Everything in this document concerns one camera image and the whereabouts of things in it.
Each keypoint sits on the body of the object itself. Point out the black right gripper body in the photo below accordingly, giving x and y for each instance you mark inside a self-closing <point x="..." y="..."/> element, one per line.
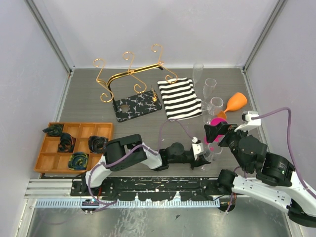
<point x="227" y="129"/>

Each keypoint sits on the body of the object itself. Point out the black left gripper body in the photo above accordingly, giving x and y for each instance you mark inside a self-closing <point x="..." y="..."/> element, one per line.
<point x="187" y="159"/>

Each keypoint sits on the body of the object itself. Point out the pink plastic wine glass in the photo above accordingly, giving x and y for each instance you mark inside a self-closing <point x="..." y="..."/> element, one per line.
<point x="212" y="131"/>

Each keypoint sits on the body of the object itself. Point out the orange plastic wine glass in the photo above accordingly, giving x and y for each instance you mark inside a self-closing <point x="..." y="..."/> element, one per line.
<point x="236" y="102"/>

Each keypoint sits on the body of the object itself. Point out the gold wine glass rack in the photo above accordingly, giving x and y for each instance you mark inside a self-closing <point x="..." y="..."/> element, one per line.
<point x="145" y="101"/>

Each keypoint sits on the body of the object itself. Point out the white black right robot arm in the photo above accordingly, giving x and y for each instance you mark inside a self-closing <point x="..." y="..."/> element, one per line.
<point x="277" y="182"/>

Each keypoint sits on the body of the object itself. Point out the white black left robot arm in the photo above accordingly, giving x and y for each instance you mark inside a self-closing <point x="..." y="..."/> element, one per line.
<point x="128" y="151"/>

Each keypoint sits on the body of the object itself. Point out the clear stemmed wine glass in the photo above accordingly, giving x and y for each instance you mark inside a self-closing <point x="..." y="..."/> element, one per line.
<point x="213" y="108"/>

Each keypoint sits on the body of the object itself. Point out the black white striped cloth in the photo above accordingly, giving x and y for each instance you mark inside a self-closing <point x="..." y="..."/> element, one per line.
<point x="179" y="99"/>

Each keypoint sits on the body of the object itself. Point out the tall clear champagne flute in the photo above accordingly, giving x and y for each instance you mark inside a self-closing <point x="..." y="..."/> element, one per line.
<point x="197" y="73"/>

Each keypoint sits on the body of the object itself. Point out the blue floral rolled tie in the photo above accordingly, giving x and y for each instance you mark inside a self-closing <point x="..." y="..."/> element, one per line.
<point x="97" y="144"/>

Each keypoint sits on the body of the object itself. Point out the yellow blue rolled tie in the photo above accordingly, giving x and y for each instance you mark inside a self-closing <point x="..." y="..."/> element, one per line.
<point x="78" y="161"/>

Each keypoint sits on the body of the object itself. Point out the orange wooden compartment tray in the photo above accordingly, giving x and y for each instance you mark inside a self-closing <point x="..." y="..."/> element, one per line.
<point x="55" y="152"/>

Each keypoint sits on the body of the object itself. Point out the orange floral rolled tie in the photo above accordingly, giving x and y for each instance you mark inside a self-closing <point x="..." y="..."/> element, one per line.
<point x="66" y="144"/>

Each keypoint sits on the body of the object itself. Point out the green patterned rolled tie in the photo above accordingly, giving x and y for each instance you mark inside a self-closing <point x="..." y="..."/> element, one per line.
<point x="54" y="130"/>

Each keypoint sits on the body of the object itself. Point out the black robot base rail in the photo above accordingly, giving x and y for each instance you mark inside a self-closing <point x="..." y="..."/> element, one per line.
<point x="157" y="188"/>

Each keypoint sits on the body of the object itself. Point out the white slotted cable duct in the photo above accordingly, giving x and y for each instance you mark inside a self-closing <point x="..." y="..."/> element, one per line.
<point x="90" y="203"/>

